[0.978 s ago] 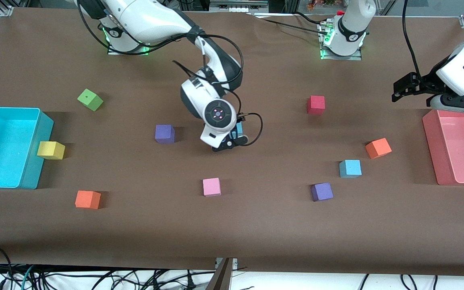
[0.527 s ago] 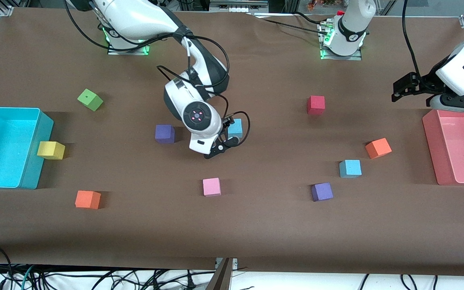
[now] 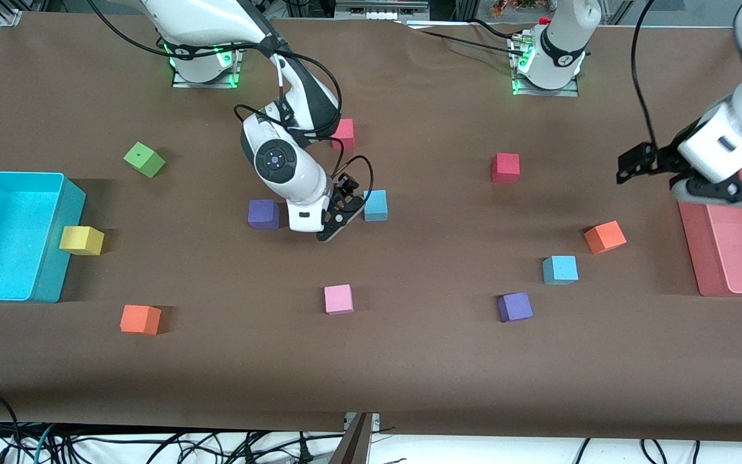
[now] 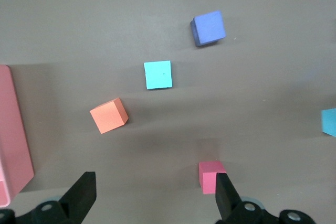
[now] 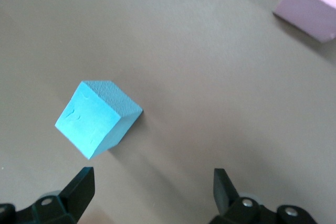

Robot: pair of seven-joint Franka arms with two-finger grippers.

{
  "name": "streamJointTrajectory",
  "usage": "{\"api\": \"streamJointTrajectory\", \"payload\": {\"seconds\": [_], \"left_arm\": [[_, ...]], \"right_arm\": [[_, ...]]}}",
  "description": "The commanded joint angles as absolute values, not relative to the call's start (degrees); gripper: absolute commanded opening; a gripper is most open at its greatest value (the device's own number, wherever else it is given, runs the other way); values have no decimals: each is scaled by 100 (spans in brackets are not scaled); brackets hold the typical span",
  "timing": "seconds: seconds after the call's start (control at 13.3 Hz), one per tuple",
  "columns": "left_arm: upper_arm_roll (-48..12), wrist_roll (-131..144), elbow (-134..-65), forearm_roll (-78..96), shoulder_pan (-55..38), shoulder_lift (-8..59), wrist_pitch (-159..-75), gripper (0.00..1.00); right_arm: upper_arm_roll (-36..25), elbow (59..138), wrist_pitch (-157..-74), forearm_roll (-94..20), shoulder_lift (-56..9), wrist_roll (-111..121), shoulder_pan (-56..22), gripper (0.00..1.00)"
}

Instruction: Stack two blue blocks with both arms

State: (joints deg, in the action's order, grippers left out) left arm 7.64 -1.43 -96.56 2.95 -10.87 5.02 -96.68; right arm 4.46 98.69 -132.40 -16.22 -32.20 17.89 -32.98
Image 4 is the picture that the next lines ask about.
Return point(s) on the red foam block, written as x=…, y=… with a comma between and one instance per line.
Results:
x=207, y=179

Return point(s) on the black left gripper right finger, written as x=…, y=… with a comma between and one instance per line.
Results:
x=228, y=200

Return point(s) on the purple foam block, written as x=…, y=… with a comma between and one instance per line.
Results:
x=210, y=27

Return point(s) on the pink plastic bin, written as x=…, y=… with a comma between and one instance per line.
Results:
x=13, y=129

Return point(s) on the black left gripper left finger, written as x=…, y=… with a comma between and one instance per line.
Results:
x=76, y=200

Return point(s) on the orange foam block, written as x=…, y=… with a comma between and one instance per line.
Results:
x=107, y=117

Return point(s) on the light blue foam block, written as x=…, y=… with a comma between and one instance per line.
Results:
x=158, y=75
x=329, y=121

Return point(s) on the brown table cover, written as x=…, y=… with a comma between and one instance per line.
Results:
x=78, y=24

